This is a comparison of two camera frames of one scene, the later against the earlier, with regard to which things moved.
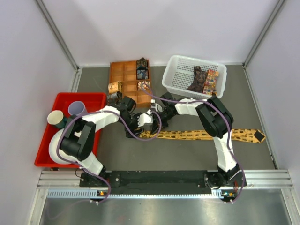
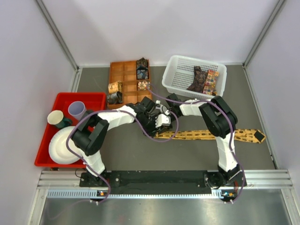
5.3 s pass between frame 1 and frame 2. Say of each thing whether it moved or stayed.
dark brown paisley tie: stayed
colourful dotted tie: stayed
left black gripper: moved
